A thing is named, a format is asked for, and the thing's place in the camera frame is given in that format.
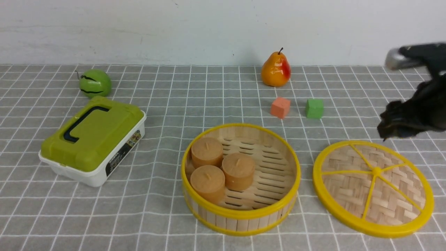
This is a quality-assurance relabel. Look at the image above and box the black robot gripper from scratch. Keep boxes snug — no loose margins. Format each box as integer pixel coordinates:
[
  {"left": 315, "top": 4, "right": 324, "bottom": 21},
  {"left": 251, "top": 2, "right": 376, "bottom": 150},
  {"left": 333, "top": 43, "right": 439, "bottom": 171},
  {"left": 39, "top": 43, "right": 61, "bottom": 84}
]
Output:
[{"left": 377, "top": 75, "right": 446, "bottom": 141}]

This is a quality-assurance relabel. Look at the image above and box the yellow bamboo steamer lid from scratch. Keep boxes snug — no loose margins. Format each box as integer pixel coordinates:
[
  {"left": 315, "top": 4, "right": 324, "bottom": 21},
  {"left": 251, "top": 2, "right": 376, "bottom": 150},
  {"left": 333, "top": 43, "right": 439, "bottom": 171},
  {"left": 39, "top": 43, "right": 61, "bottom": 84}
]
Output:
[{"left": 313, "top": 141, "right": 434, "bottom": 238}]

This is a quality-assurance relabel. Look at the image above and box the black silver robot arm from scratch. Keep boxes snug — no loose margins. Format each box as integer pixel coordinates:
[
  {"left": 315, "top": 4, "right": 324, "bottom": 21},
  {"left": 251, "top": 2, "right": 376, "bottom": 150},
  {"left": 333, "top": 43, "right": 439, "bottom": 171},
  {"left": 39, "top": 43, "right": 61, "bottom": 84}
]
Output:
[{"left": 377, "top": 43, "right": 446, "bottom": 140}]

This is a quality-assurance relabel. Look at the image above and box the yellow bamboo steamer basket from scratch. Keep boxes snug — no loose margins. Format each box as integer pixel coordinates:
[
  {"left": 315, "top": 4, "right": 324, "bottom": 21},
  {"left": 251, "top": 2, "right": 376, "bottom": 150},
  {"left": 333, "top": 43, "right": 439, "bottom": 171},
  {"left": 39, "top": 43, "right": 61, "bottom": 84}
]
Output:
[{"left": 181, "top": 123, "right": 301, "bottom": 236}]

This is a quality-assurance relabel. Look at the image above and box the green foam cube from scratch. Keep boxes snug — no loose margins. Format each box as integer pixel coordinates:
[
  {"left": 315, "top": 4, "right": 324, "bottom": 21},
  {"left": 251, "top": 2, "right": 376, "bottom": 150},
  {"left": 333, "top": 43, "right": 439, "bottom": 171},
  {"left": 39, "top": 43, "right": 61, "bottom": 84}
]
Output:
[{"left": 305, "top": 98, "right": 324, "bottom": 119}]

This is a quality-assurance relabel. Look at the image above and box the orange foam cube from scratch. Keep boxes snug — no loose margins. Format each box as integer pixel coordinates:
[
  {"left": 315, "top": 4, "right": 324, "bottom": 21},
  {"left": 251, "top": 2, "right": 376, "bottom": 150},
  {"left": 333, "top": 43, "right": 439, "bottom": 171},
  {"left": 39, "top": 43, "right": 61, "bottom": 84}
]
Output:
[{"left": 270, "top": 97, "right": 291, "bottom": 119}]

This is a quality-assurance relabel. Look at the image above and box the orange toy pear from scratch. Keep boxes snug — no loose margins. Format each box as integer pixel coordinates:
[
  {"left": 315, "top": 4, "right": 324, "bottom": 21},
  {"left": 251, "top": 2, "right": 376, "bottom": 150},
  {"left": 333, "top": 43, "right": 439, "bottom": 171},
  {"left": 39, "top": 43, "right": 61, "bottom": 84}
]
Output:
[{"left": 261, "top": 47, "right": 291, "bottom": 88}]

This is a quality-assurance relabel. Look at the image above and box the brown candle right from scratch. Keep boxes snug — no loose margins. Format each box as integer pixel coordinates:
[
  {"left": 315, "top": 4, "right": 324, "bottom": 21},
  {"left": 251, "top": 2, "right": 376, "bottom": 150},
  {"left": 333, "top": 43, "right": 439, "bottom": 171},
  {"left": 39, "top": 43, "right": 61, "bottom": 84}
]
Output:
[{"left": 221, "top": 153, "right": 255, "bottom": 191}]

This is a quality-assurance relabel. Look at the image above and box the brown candle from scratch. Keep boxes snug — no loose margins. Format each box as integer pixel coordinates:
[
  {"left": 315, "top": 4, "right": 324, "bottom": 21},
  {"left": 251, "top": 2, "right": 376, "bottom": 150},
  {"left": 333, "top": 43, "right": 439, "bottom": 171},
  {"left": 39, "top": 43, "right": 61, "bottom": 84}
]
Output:
[
  {"left": 221, "top": 153, "right": 255, "bottom": 191},
  {"left": 190, "top": 165, "right": 225, "bottom": 204},
  {"left": 191, "top": 137, "right": 223, "bottom": 168}
]

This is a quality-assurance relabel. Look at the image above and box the brown candle back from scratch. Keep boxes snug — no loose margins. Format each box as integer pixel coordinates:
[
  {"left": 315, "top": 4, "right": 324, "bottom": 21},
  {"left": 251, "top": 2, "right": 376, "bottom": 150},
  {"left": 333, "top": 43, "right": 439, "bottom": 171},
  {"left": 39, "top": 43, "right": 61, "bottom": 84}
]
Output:
[{"left": 191, "top": 137, "right": 223, "bottom": 168}]

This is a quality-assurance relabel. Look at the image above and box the brown candle front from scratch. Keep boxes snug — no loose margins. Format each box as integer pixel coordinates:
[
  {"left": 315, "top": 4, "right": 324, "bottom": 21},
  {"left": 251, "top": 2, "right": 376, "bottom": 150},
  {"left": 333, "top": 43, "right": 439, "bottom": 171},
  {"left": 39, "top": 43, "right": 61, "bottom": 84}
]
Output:
[{"left": 190, "top": 165, "right": 225, "bottom": 204}]

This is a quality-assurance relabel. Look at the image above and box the grey checkered tablecloth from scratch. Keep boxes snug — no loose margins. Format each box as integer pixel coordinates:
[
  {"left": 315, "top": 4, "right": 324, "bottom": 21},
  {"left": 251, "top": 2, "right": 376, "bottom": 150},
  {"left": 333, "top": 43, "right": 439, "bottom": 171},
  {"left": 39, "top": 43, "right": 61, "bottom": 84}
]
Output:
[{"left": 0, "top": 65, "right": 445, "bottom": 251}]

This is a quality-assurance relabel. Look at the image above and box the green toy watermelon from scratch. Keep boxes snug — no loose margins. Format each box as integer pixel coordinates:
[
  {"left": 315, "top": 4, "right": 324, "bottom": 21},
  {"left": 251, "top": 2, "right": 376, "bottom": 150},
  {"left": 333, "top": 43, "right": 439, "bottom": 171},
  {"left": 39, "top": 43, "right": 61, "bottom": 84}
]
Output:
[{"left": 75, "top": 69, "right": 112, "bottom": 99}]

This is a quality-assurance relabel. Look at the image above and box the green lidded white plastic box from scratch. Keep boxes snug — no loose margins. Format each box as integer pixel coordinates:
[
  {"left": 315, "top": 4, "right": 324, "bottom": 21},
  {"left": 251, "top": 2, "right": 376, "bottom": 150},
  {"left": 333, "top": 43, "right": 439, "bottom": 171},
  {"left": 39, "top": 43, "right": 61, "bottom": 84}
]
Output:
[{"left": 38, "top": 96, "right": 146, "bottom": 187}]

